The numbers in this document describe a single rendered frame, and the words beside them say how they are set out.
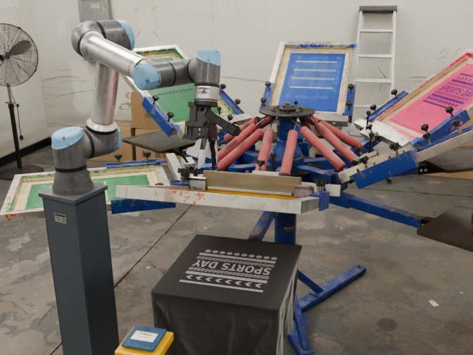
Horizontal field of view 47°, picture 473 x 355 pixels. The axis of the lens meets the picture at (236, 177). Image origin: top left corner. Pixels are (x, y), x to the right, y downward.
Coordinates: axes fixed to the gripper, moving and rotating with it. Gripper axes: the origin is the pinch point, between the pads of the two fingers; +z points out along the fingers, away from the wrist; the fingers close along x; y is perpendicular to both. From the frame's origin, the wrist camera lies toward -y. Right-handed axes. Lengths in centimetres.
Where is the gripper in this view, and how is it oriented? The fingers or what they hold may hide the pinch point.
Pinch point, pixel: (208, 168)
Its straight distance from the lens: 164.0
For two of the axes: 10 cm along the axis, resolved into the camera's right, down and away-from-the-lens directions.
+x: -2.6, 0.2, -9.7
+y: -9.6, -0.7, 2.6
